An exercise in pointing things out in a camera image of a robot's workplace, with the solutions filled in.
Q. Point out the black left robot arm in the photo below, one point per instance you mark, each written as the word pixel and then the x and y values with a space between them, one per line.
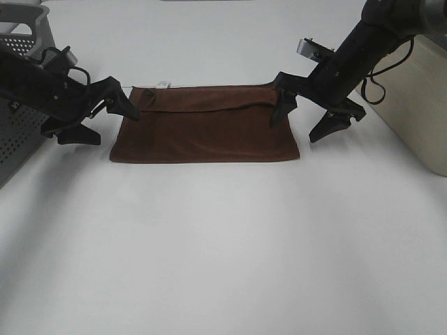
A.
pixel 11 80

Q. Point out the brown towel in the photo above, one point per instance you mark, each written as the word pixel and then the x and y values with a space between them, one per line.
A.
pixel 223 124

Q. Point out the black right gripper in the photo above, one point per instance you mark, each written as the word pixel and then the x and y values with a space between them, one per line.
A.
pixel 332 80

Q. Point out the beige storage box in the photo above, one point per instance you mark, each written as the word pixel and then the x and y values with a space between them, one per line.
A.
pixel 415 104

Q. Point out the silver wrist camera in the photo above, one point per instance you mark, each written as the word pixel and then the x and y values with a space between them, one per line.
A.
pixel 314 51
pixel 53 57

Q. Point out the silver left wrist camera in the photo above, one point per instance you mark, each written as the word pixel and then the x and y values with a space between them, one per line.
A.
pixel 53 57

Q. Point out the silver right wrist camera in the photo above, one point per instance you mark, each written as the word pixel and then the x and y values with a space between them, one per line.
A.
pixel 314 51

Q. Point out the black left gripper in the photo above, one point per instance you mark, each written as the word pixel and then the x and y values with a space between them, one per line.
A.
pixel 67 102

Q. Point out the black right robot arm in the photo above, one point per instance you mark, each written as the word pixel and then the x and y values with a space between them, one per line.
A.
pixel 383 27

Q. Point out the grey perforated plastic basket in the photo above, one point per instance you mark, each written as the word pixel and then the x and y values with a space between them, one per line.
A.
pixel 25 31

